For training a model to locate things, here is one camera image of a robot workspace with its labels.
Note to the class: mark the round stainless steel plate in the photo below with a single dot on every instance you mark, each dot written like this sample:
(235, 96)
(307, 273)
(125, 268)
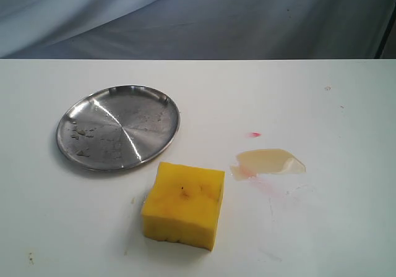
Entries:
(118, 128)

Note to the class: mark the yellow sponge block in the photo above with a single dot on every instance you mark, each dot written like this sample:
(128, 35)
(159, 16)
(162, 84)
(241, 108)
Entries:
(183, 206)

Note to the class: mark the grey backdrop cloth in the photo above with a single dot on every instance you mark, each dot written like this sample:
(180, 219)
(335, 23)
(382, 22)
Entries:
(193, 29)

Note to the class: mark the beige liquid spill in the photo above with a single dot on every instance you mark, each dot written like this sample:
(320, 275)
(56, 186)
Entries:
(266, 161)

